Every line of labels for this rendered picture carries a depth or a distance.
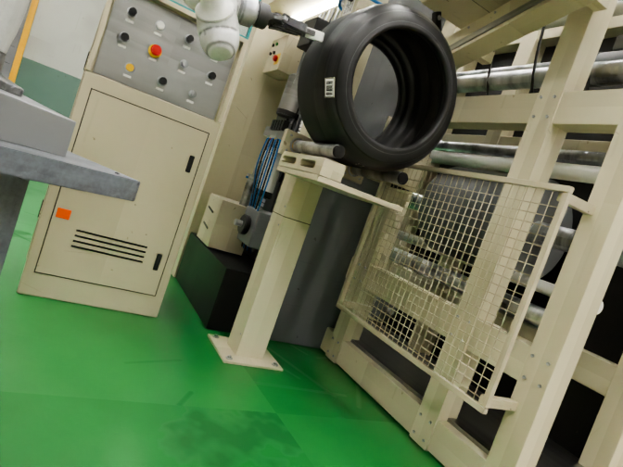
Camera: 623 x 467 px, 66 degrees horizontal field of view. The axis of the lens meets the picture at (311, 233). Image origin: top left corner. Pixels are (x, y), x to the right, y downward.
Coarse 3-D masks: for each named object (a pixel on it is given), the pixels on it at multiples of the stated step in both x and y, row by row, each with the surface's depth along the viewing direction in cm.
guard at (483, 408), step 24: (408, 168) 201; (432, 168) 186; (432, 216) 179; (504, 216) 151; (360, 240) 215; (456, 240) 166; (552, 240) 135; (432, 264) 173; (528, 264) 140; (384, 288) 192; (480, 288) 152; (528, 288) 136; (384, 312) 189; (408, 312) 177; (384, 336) 184; (432, 336) 164; (504, 360) 138; (480, 408) 139
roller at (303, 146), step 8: (296, 144) 182; (304, 144) 176; (312, 144) 170; (320, 144) 166; (328, 144) 161; (304, 152) 178; (312, 152) 170; (320, 152) 164; (328, 152) 158; (336, 152) 156; (344, 152) 157
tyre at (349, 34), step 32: (352, 32) 150; (384, 32) 181; (416, 32) 159; (320, 64) 153; (352, 64) 150; (416, 64) 187; (448, 64) 166; (320, 96) 154; (352, 96) 152; (416, 96) 192; (448, 96) 168; (320, 128) 162; (352, 128) 155; (416, 128) 190; (352, 160) 165; (384, 160) 164; (416, 160) 172
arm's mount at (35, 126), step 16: (0, 96) 73; (16, 96) 79; (0, 112) 73; (16, 112) 75; (32, 112) 77; (48, 112) 79; (0, 128) 74; (16, 128) 76; (32, 128) 78; (48, 128) 80; (64, 128) 82; (16, 144) 77; (32, 144) 79; (48, 144) 81; (64, 144) 83
